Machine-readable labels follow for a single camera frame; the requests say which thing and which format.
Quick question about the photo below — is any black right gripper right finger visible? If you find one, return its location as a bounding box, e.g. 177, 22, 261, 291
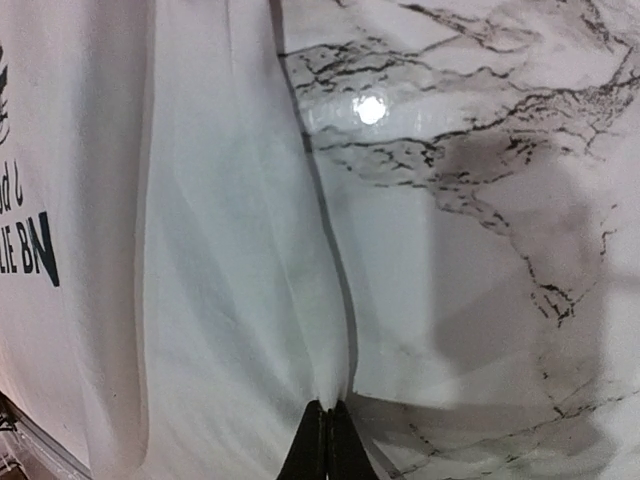
326, 400, 378, 480

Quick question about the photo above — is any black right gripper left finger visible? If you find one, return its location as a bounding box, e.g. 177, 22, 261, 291
278, 400, 327, 480

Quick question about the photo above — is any white and green t-shirt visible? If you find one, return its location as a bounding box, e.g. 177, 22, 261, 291
1, 1, 349, 479

